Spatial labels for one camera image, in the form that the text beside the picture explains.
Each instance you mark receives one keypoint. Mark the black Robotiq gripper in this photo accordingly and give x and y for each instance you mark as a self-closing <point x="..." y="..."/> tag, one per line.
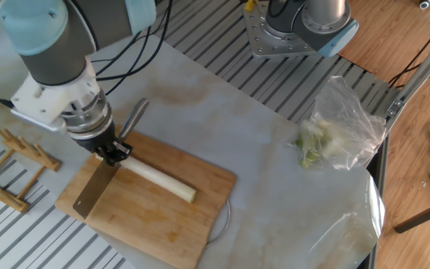
<point x="93" y="142"/>

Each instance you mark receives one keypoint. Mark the steel cleaver knife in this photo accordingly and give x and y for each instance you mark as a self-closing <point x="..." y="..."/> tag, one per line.
<point x="93" y="190"/>

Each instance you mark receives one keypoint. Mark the white scallion stalk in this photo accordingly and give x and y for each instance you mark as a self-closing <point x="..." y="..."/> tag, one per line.
<point x="159" y="177"/>

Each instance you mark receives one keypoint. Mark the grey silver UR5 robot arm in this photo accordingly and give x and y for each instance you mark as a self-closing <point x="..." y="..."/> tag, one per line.
<point x="58" y="48"/>

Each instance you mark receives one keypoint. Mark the bamboo cutting board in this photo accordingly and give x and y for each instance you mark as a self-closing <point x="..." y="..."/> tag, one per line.
<point x="144" y="224"/>

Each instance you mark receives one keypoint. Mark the wooden peg rack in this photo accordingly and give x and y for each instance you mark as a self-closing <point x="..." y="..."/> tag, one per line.
<point x="2" y="194"/>

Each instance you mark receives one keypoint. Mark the silver robot mounting plate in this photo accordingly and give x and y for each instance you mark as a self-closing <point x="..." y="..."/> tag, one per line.
<point x="271" y="45"/>

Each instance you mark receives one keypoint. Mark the small yellow object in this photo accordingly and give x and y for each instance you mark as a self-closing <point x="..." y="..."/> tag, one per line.
<point x="249" y="4"/>

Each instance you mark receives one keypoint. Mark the plastic bag of scallion scraps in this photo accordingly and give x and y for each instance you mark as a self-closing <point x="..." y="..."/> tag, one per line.
<point x="342" y="130"/>

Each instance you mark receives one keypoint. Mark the dark wooden bar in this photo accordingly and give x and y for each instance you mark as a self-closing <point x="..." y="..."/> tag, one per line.
<point x="424" y="214"/>

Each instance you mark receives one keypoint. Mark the small white round object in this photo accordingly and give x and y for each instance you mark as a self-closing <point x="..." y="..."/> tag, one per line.
<point x="425" y="3"/>

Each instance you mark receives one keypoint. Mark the aluminium frame beam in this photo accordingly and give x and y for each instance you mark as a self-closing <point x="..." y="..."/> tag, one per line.
<point x="420" y="71"/>

